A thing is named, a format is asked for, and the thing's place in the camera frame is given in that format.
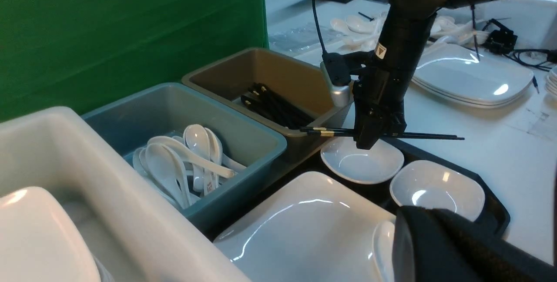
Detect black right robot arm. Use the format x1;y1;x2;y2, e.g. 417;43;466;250
350;0;496;149

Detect green backdrop cloth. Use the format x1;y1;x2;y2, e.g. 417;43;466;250
0;0;268;121

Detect white plates stack on table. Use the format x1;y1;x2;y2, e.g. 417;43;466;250
412;43;534;109

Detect black chopsticks pair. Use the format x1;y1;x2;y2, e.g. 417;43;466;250
299;127;465;141

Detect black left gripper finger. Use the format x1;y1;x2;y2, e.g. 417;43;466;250
392;205;557;282

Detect large white plastic tub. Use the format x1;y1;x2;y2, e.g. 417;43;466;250
0;106;248;282

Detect white spoons pile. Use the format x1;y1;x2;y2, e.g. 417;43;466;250
128;124;246;209

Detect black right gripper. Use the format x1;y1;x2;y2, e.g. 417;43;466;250
353;52;407;150

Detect black chopsticks bundle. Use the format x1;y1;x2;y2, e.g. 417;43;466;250
239;83;315;131

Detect white deep bowl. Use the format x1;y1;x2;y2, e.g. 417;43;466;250
389;160;486;222

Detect brown plastic bin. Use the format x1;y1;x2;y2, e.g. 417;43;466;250
181;48;350;162

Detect white square rice plate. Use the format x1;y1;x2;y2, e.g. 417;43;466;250
213;171;395;282

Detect white shallow bowl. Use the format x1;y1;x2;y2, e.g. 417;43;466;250
320;137;404;185

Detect stack of white square plates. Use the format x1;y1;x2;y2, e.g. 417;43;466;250
0;187;114;282

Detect teal plastic bin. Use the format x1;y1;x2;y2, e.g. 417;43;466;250
82;83;287;234

